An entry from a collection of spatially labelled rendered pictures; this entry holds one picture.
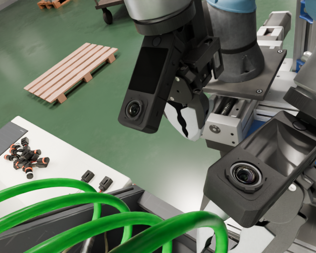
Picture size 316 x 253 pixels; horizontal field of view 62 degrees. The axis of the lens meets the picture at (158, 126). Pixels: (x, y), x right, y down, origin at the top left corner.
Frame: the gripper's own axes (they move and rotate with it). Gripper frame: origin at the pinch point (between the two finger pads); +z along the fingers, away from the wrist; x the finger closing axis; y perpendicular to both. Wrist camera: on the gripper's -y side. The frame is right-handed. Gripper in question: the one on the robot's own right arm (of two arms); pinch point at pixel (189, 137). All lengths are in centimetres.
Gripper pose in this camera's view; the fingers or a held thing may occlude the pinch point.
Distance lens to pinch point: 42.3
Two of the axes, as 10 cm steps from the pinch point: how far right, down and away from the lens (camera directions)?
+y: 5.9, -6.8, 4.4
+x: -7.5, -2.7, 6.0
